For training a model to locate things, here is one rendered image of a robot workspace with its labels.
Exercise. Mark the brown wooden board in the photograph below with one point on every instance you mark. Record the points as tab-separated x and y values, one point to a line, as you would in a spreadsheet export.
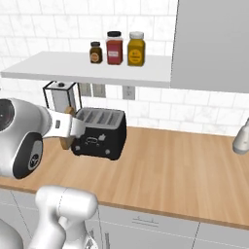
67	142

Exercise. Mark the grey wall cupboard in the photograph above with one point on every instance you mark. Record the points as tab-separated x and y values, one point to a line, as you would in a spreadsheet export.
212	42

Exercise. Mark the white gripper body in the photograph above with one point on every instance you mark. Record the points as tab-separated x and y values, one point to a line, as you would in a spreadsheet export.
78	128

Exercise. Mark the grey cupboard front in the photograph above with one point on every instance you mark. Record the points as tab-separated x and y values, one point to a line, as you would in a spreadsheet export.
17	207

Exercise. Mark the black four-slot toaster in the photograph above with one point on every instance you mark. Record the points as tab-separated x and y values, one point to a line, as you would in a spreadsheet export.
100	142

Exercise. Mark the grey double switch plate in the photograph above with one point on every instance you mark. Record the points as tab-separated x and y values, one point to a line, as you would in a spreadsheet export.
92	90

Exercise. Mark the plain grey drawer front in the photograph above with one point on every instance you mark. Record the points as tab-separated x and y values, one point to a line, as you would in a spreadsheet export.
223	235

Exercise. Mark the white wall shelf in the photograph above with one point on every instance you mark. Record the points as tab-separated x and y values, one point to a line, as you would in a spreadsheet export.
74	69

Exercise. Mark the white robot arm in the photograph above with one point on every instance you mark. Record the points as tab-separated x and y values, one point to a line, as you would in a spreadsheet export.
19	139

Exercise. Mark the grey cupboard door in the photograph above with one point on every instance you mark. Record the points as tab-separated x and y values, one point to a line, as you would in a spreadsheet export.
146	240

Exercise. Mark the red jar with black lid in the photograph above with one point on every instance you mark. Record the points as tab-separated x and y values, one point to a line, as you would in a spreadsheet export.
114	48

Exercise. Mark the white wall outlet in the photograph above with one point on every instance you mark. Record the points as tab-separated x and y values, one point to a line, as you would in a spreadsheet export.
128	92

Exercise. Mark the grey tap head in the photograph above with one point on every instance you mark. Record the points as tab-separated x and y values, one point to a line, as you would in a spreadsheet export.
241	141

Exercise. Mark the yellow jar with white lid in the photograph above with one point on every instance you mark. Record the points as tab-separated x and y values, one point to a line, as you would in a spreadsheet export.
136	50

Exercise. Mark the small brown spice jar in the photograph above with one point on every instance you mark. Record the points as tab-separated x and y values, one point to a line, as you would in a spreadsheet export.
96	53

